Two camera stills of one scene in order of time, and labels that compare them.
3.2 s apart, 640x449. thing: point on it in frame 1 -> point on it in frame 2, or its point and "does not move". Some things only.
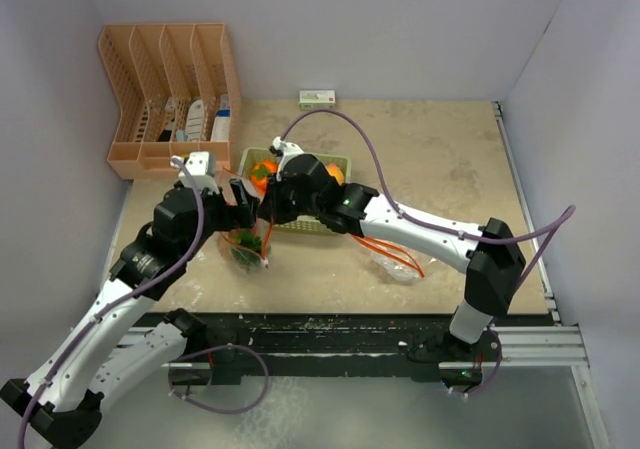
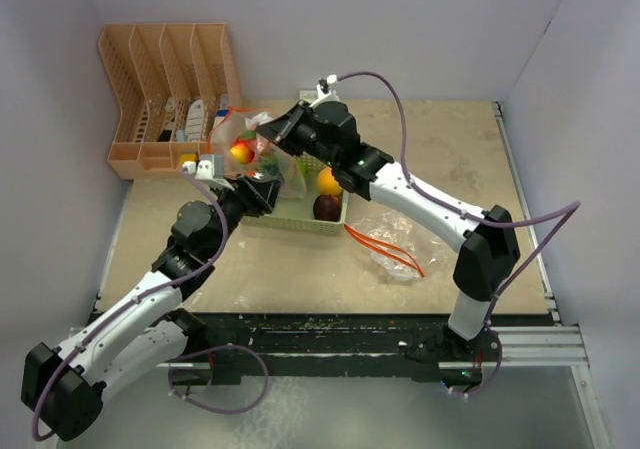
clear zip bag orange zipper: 247,245 -> 237,148
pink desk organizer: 176,93 does not move
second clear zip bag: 394,260 does not move
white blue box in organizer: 220,132 does not move
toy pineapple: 246,249 -> 269,166
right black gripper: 271,208 -> 277,129
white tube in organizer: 195,121 does not move
